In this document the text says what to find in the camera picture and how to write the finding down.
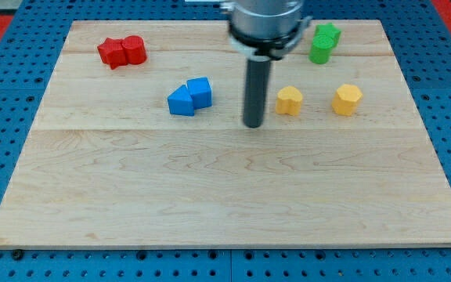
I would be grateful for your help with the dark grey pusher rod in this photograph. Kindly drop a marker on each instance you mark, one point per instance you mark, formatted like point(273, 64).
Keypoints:
point(255, 92)

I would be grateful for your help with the light wooden board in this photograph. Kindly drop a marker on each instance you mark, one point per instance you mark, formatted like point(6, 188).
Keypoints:
point(106, 166)

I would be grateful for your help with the blue triangle block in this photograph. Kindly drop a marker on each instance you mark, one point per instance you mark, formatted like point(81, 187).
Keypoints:
point(180, 102)

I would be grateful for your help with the blue cube block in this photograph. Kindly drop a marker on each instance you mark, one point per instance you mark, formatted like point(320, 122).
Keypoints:
point(200, 92)

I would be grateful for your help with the yellow heart block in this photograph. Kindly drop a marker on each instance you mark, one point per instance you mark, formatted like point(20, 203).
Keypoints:
point(288, 101)

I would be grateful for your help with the red star block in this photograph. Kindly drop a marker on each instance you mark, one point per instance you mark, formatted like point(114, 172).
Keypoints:
point(112, 53)

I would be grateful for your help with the yellow hexagon block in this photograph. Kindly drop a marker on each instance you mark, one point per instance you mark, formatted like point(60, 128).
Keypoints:
point(346, 99)

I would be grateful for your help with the green star block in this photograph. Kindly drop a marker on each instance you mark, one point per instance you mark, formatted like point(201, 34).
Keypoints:
point(329, 30)

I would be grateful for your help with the green cylinder block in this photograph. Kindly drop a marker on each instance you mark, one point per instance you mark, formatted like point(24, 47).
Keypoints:
point(321, 48)

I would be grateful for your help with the red cylinder block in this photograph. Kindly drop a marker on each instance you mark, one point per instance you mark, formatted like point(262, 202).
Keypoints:
point(134, 49)

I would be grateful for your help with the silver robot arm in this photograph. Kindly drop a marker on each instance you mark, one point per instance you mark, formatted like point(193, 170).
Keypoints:
point(263, 31)

